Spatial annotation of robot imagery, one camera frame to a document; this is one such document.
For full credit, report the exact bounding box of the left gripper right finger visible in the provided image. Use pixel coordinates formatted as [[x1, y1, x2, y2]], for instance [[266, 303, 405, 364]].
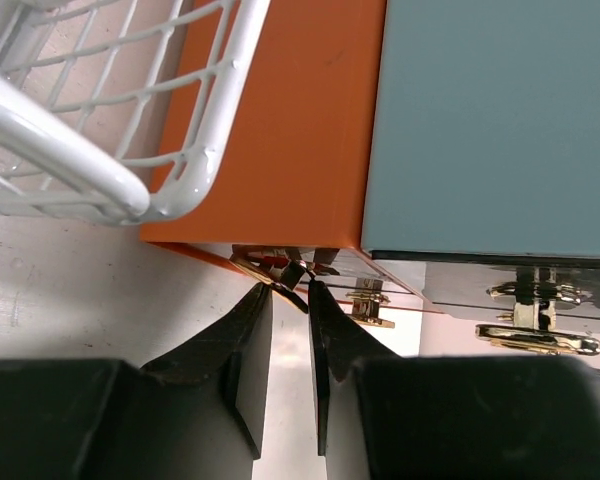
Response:
[[308, 280, 600, 479]]

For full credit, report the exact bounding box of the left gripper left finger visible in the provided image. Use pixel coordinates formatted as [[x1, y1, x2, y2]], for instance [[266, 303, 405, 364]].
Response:
[[0, 284, 273, 479]]

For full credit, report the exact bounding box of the clear plastic drawer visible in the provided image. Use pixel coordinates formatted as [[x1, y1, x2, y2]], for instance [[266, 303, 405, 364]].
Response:
[[421, 260, 600, 369], [229, 244, 437, 329]]

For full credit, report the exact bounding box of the teal orange drawer box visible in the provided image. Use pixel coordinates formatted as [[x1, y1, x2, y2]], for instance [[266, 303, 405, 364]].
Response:
[[139, 0, 600, 311]]

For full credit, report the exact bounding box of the white wire desk organizer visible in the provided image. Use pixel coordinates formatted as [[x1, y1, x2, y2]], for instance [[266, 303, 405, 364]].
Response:
[[0, 1, 269, 226]]

